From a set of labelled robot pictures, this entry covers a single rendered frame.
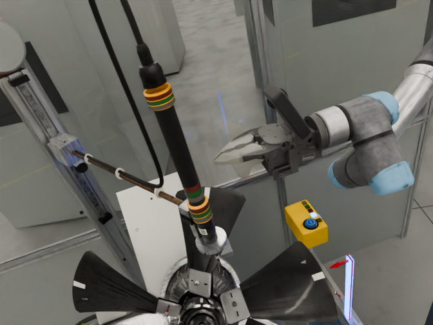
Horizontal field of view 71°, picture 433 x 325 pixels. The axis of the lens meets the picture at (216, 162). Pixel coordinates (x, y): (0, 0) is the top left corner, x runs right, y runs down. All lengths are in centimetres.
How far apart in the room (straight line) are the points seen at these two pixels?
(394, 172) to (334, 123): 14
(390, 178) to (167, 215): 72
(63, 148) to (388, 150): 89
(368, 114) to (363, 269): 185
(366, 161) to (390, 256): 189
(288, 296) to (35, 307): 148
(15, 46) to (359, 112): 94
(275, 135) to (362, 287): 185
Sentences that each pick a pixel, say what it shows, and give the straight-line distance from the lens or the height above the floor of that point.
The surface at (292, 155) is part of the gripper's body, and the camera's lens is 58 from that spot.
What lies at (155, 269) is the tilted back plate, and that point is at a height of 114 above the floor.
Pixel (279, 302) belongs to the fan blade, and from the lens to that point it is 90.
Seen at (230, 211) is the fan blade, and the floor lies 140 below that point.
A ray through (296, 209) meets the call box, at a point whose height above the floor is 107.
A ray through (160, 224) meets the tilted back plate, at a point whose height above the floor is 124.
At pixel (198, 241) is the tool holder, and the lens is 69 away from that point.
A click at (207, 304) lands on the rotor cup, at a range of 84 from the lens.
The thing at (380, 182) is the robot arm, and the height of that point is 155.
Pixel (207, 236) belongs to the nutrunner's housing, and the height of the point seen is 149.
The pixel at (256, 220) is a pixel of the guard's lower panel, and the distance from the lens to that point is 175.
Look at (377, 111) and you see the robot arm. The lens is 65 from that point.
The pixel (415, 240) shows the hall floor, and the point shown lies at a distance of 262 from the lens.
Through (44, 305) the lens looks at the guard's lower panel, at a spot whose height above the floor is 64.
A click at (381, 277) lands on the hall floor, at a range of 239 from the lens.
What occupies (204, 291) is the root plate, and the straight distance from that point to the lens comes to 88.
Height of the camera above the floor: 197
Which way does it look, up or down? 35 degrees down
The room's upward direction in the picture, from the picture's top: 16 degrees counter-clockwise
